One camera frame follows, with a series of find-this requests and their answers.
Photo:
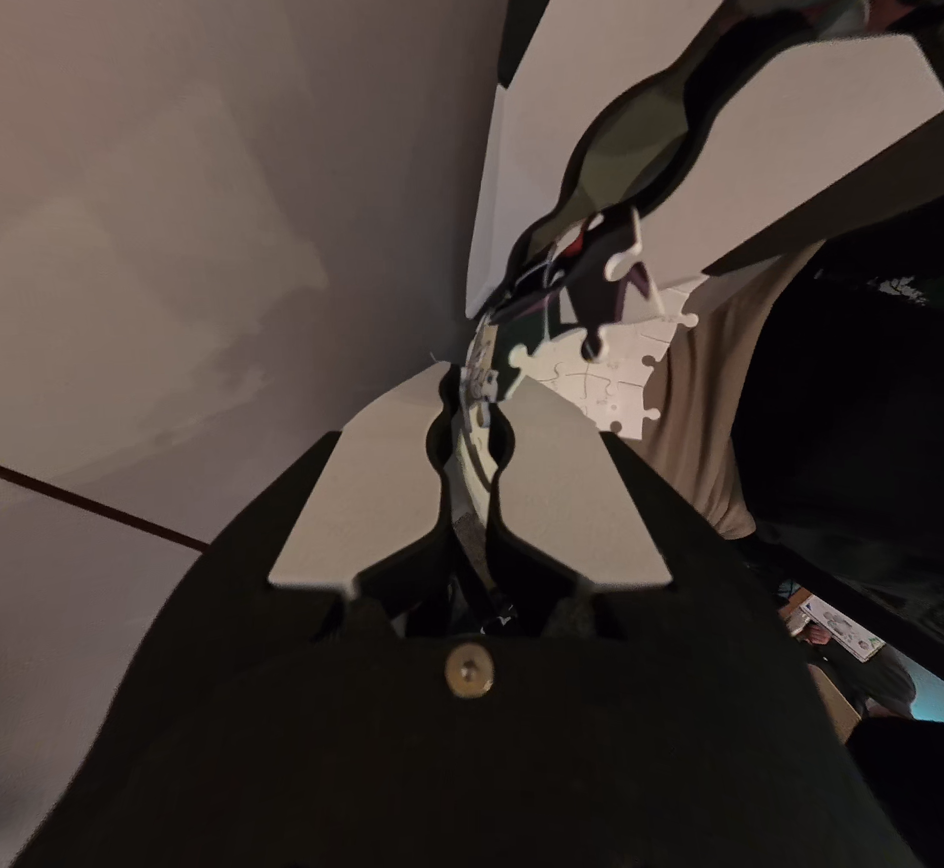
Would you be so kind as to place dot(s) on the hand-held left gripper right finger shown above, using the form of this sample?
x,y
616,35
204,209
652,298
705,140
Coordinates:
x,y
582,507

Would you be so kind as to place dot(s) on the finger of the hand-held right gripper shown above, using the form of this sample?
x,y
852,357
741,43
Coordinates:
x,y
796,131
590,35

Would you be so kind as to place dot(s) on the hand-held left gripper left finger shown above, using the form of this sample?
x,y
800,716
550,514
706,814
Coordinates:
x,y
361,499

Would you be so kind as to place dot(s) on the partly built puzzle ball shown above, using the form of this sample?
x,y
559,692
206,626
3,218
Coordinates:
x,y
590,381

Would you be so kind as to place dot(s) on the person's beige trousers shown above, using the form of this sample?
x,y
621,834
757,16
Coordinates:
x,y
708,403

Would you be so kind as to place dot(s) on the person's black jacket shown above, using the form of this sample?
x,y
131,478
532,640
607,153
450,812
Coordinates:
x,y
848,440

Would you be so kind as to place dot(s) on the white picture leaflet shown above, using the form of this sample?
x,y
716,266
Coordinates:
x,y
841,628

